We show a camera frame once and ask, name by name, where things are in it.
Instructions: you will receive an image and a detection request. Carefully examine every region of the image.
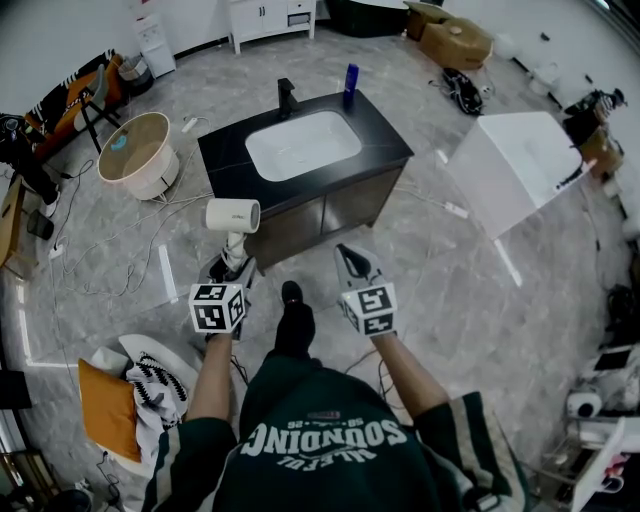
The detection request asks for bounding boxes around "black mesh waste bin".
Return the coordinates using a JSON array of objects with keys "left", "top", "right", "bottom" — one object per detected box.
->
[{"left": 26, "top": 208, "right": 56, "bottom": 242}]

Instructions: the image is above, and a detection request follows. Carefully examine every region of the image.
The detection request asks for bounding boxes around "long white power cable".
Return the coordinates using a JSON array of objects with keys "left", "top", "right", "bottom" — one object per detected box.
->
[{"left": 58, "top": 144, "right": 214, "bottom": 297}]

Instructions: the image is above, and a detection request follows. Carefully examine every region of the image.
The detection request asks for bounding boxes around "person's right forearm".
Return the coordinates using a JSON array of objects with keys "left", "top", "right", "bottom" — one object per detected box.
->
[{"left": 370, "top": 332, "right": 451, "bottom": 426}]

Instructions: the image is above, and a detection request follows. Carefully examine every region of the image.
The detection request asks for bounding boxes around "white cabinet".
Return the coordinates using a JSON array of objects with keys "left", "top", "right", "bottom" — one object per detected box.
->
[{"left": 227, "top": 0, "right": 318, "bottom": 56}]

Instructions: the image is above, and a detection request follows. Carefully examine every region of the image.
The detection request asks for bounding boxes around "blue bottle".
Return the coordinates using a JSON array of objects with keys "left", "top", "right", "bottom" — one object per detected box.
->
[{"left": 340, "top": 62, "right": 361, "bottom": 107}]

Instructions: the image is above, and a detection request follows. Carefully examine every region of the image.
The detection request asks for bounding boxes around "large white box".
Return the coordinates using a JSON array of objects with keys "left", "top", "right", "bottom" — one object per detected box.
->
[{"left": 444, "top": 111, "right": 585, "bottom": 242}]

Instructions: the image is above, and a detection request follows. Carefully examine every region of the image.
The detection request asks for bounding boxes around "person's left forearm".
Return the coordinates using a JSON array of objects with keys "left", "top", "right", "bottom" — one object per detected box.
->
[{"left": 184, "top": 332, "right": 236, "bottom": 424}]

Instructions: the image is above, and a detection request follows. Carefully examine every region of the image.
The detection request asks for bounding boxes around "brown cardboard box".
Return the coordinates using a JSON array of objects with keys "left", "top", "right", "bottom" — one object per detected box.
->
[{"left": 403, "top": 1, "right": 495, "bottom": 72}]

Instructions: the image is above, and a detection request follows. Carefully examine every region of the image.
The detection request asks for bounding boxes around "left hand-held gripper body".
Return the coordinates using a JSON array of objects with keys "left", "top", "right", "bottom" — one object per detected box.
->
[{"left": 188, "top": 259, "right": 259, "bottom": 343}]

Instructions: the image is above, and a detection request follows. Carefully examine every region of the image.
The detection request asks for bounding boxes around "grey chair with black legs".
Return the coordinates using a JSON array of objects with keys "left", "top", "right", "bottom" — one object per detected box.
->
[{"left": 73, "top": 63, "right": 125, "bottom": 154}]

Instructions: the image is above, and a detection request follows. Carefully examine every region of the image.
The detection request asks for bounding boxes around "orange cushion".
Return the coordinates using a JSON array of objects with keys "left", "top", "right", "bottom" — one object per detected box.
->
[{"left": 76, "top": 357, "right": 143, "bottom": 465}]

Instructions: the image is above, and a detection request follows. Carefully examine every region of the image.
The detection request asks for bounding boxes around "heap of black cables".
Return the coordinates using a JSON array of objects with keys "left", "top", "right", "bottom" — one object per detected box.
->
[{"left": 428, "top": 66, "right": 485, "bottom": 117}]

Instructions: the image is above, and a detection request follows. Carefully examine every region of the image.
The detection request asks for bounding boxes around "orange patterned sofa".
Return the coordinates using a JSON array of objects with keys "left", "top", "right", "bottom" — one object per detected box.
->
[{"left": 23, "top": 48, "right": 125, "bottom": 162}]

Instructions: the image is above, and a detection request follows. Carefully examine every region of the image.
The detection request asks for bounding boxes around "black and white patterned cloth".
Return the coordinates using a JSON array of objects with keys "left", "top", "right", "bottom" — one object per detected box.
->
[{"left": 124, "top": 350, "right": 190, "bottom": 467}]

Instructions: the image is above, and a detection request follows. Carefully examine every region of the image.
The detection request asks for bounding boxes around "round beige tub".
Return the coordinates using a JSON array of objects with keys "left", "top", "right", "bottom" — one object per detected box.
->
[{"left": 96, "top": 111, "right": 181, "bottom": 202}]

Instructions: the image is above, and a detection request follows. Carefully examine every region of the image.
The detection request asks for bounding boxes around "dark green printed shirt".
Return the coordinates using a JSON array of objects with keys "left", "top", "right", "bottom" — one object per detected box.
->
[{"left": 142, "top": 352, "right": 531, "bottom": 512}]

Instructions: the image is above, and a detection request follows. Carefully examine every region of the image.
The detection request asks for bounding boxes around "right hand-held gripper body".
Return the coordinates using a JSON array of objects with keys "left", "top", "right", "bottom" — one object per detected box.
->
[{"left": 338, "top": 269, "right": 399, "bottom": 338}]

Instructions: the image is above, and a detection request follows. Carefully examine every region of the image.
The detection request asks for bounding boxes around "white hair dryer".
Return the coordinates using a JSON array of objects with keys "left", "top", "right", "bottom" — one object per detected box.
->
[{"left": 204, "top": 197, "right": 263, "bottom": 274}]

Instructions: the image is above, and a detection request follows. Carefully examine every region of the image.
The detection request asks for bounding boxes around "wooden desk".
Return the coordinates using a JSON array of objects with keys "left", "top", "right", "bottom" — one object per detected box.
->
[{"left": 0, "top": 174, "right": 27, "bottom": 270}]

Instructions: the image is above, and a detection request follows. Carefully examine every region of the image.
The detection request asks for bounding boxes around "black vanity with white sink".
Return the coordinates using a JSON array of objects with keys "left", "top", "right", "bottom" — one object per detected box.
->
[{"left": 196, "top": 91, "right": 416, "bottom": 274}]

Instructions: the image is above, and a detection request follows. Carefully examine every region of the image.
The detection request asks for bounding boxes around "black faucet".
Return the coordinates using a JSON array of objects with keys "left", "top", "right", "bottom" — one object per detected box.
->
[{"left": 276, "top": 77, "right": 302, "bottom": 122}]

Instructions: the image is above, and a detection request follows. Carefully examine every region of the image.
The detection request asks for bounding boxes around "white water dispenser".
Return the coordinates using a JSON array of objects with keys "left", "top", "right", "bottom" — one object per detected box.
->
[{"left": 133, "top": 11, "right": 178, "bottom": 79}]

